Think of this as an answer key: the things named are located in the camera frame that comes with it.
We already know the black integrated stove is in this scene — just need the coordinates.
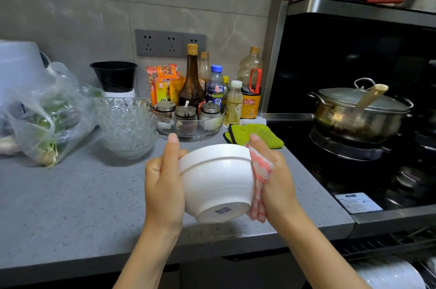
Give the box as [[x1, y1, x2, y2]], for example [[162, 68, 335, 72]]
[[260, 0, 436, 239]]

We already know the person's left hand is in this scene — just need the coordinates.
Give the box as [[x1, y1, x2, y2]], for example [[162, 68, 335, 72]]
[[144, 133, 188, 230]]

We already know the slim yellow capped bottle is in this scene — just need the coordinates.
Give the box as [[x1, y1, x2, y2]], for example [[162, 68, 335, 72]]
[[222, 76, 231, 110]]

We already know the black plastic bowl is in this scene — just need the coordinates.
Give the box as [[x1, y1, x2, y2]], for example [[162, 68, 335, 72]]
[[89, 61, 138, 93]]

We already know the large oil bottle red handle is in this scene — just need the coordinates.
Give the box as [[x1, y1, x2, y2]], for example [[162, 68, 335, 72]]
[[237, 47, 263, 119]]

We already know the white label sticker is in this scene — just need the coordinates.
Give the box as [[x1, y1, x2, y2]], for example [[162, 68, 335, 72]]
[[334, 192, 383, 215]]

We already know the person's left forearm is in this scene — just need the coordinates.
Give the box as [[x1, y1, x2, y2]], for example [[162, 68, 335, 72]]
[[113, 221, 185, 289]]

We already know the grey wall socket panel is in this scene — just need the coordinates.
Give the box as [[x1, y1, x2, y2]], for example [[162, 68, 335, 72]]
[[134, 29, 207, 58]]

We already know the dark sauce bottle yellow cap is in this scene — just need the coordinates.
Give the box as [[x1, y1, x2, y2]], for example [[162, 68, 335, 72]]
[[178, 43, 205, 110]]

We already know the clear glass spice tray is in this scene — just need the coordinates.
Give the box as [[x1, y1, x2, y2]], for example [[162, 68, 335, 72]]
[[152, 108, 226, 138]]

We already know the black stove burner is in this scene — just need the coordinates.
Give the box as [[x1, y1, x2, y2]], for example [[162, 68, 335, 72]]
[[395, 166, 436, 199], [309, 128, 392, 162]]

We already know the wooden spatula handle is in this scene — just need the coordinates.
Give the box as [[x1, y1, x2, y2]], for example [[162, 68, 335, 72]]
[[355, 83, 389, 110]]

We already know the white appliance base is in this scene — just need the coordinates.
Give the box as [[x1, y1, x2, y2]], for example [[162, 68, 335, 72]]
[[104, 89, 136, 99]]

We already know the clear plastic bag of vegetables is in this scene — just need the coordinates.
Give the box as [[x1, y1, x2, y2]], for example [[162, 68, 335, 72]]
[[3, 62, 104, 168]]

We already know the steel pot lid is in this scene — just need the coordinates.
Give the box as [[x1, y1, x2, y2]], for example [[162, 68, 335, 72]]
[[316, 77, 411, 115]]

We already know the small white capped oil bottle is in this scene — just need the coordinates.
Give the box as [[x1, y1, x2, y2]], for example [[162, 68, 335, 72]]
[[225, 80, 244, 126]]

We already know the orange seasoning packet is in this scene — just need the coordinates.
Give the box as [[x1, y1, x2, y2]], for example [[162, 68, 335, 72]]
[[146, 64, 180, 106]]

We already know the stack of white plates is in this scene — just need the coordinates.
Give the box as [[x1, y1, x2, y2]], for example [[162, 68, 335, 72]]
[[350, 256, 427, 289]]

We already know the glass spice jar metal lid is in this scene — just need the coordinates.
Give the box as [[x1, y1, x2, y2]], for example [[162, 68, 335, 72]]
[[174, 101, 198, 135], [153, 100, 176, 120], [198, 102, 222, 130]]

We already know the clear cut glass bowl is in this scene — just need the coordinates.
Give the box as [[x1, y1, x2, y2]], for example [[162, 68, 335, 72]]
[[95, 97, 154, 146], [102, 129, 159, 159]]

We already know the person's right hand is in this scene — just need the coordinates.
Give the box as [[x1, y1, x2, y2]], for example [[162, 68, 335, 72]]
[[247, 134, 301, 229]]

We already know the blue capped plastic bottle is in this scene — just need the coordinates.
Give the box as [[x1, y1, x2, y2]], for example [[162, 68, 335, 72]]
[[205, 64, 225, 106]]

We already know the pale bottle tan cap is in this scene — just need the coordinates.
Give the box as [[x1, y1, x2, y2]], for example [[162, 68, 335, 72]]
[[198, 51, 211, 91]]

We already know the person's right forearm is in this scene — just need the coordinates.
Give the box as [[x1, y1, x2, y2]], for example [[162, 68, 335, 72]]
[[269, 203, 371, 289]]

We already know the stainless steel pot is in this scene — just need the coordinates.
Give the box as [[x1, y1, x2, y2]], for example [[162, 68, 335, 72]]
[[308, 91, 415, 145]]

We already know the white ceramic bowl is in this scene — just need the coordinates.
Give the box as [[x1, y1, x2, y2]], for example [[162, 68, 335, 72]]
[[178, 144, 255, 225]]

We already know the red white patterned cloth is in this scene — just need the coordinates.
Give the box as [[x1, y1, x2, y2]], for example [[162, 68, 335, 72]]
[[245, 144, 274, 205]]

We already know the white garlic bulb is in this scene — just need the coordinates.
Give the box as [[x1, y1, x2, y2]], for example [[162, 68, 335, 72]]
[[0, 135, 22, 157]]

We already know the yellow seasoning packet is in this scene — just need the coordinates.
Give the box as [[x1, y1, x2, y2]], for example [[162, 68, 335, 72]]
[[169, 76, 186, 105]]

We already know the green cloth with black trim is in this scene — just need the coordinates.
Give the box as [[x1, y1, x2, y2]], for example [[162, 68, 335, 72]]
[[223, 124, 285, 150]]

